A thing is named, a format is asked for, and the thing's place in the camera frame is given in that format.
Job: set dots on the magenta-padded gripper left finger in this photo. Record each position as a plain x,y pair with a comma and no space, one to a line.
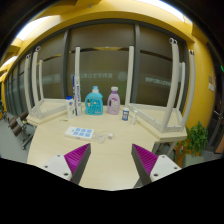
78,157

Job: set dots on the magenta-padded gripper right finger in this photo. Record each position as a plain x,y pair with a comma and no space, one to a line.
145,160

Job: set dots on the white charger block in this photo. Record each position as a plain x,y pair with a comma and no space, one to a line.
110,135

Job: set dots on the white power strip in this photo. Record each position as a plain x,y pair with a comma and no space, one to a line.
79,132

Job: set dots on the upturned white-legged table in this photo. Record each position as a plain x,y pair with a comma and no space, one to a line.
50,110
160,125

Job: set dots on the small white pump bottle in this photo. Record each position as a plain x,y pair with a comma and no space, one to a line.
134,118

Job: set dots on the white bottle with blue cap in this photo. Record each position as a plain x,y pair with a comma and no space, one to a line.
70,108

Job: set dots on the small blue and white canister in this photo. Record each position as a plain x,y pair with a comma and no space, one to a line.
125,114

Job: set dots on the green potted plant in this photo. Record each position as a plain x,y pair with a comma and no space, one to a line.
196,140

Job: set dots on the blue detergent bottle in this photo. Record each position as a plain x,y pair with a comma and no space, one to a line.
94,103

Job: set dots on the tall white toothpaste box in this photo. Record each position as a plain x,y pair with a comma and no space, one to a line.
77,96

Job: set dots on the purple detergent bottle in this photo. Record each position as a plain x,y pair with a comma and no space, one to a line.
113,103

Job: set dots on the row of dark waiting chairs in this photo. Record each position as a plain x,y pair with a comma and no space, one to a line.
16,125

